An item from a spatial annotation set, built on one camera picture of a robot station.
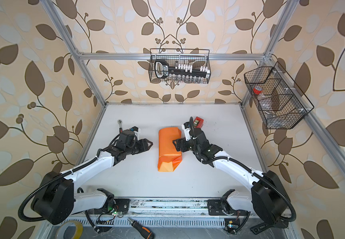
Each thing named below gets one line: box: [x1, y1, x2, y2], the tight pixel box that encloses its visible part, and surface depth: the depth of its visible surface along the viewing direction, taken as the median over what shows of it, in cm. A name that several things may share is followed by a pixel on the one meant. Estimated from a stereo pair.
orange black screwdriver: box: [127, 217, 155, 239], surface depth 68 cm
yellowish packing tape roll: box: [55, 220, 84, 239], surface depth 67 cm
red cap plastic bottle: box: [252, 85, 278, 115], surface depth 80 cm
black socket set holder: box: [154, 58, 211, 79], surface depth 84 cm
